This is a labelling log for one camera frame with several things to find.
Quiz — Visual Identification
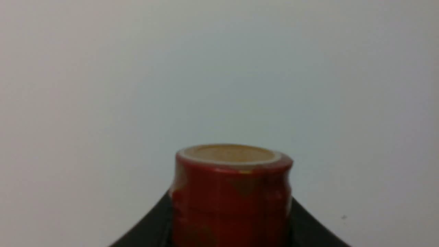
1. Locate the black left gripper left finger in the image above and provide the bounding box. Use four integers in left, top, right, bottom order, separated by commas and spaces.
110, 192, 174, 247

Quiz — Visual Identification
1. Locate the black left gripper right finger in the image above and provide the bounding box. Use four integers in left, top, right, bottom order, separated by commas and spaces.
289, 198, 350, 247

